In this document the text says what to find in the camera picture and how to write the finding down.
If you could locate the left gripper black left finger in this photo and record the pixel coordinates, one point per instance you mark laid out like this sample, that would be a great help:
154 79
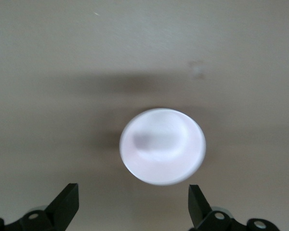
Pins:
62 204

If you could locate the pink bowl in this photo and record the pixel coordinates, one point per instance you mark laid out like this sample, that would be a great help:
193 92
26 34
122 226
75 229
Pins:
162 146

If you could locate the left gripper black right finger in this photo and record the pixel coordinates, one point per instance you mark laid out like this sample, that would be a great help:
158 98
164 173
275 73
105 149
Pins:
197 207

